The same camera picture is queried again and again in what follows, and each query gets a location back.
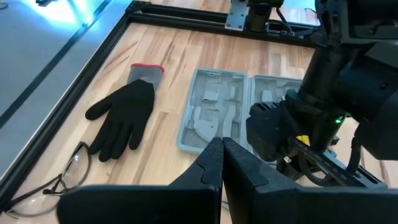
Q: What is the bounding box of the grey plastic tool case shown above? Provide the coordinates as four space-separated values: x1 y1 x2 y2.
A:
176 67 388 189

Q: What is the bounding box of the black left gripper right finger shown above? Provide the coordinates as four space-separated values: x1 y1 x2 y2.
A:
222 137 398 224

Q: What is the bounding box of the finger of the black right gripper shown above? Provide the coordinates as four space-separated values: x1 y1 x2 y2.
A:
289 139 388 188
285 146 371 188

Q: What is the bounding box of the black work glove grey cuff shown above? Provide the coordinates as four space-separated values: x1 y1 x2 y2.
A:
85 62 166 163

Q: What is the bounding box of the clear safety glasses black frame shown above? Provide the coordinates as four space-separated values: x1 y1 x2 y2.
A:
4 141 93 219

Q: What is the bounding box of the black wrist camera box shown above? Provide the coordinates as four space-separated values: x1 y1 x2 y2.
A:
245 101 300 162

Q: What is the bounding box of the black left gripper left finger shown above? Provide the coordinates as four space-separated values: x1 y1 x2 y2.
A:
57 136 224 224

